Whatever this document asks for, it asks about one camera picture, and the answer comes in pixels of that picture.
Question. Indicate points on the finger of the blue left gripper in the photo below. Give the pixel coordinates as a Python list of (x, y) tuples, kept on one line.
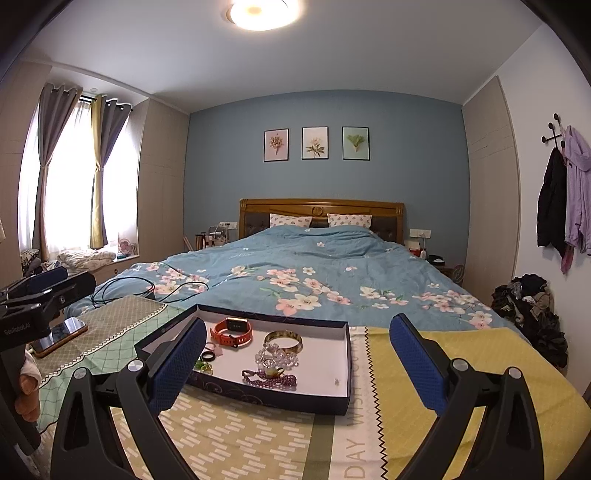
[(36, 283)]

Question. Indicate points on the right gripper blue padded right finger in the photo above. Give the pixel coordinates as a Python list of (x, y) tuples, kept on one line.
[(508, 443)]

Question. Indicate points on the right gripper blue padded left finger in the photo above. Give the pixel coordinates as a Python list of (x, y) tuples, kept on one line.
[(86, 443)]

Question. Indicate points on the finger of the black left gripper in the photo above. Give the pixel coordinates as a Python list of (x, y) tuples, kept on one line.
[(67, 292)]

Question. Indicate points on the green jade pendant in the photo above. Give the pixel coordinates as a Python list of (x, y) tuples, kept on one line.
[(203, 367)]

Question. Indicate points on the pink small jewelry piece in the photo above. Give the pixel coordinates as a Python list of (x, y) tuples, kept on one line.
[(214, 348)]

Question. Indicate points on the orange band smartwatch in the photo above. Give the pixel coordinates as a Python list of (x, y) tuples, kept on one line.
[(232, 332)]

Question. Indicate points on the dark blue jewelry box tray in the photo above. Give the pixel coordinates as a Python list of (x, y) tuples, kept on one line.
[(295, 364)]

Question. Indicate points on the person's left hand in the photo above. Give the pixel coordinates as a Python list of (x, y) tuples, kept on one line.
[(28, 404)]

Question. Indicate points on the white bundle on windowsill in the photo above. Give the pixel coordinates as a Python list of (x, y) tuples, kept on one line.
[(79, 260)]

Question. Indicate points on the smartphone with brown case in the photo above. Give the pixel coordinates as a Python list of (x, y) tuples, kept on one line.
[(60, 334)]

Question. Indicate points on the small pink desk fan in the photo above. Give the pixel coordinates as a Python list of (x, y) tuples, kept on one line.
[(127, 247)]

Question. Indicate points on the green yellow patterned blanket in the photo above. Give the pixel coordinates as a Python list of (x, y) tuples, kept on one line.
[(227, 433)]

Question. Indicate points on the beige wardrobe left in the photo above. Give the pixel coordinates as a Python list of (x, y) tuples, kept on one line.
[(161, 181)]

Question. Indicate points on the beige wardrobe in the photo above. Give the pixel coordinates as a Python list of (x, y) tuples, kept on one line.
[(161, 181), (494, 192)]

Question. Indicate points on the pile of dark clothes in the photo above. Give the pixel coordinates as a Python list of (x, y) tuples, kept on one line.
[(528, 303)]

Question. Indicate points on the left nightstand with clutter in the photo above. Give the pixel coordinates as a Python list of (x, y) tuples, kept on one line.
[(215, 236)]

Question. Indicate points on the right grey yellow curtain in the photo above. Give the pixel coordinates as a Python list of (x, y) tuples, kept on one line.
[(108, 117)]

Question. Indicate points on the left grey curtain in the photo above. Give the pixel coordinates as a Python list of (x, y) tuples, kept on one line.
[(55, 106)]

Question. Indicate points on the beige wardrobe right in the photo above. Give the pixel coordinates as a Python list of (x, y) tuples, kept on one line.
[(494, 192)]

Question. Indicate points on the left floral pillow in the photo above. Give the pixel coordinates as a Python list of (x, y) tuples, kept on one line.
[(277, 220)]

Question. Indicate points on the floral pillow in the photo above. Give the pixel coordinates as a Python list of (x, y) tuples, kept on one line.
[(277, 220), (361, 220)]

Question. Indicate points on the right nightstand with items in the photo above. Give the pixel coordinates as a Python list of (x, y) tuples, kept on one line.
[(418, 247)]

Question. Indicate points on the purple hanging garment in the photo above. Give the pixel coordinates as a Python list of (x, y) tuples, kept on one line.
[(576, 153)]

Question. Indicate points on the blue floral duvet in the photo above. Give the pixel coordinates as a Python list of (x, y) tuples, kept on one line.
[(343, 273)]

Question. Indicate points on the black hanging jacket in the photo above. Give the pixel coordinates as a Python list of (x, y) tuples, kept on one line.
[(552, 205)]

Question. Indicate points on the pink flower framed picture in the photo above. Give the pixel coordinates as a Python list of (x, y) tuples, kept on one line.
[(275, 145)]

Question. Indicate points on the wooden bed headboard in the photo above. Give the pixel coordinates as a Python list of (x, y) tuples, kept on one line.
[(387, 217)]

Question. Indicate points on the right floral pillow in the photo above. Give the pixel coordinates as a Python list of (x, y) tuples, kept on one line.
[(361, 220)]

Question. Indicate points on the white flower framed picture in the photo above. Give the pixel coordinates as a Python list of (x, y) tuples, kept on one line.
[(315, 143)]

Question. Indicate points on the green leaf framed picture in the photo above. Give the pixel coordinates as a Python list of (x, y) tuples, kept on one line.
[(355, 143)]

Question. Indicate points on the round ceiling lamp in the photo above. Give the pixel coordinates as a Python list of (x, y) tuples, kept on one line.
[(264, 15)]

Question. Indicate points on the white wall socket right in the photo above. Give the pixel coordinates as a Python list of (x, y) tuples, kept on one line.
[(420, 233)]

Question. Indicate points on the black wall coat hook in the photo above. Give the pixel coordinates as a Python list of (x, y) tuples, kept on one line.
[(556, 135)]

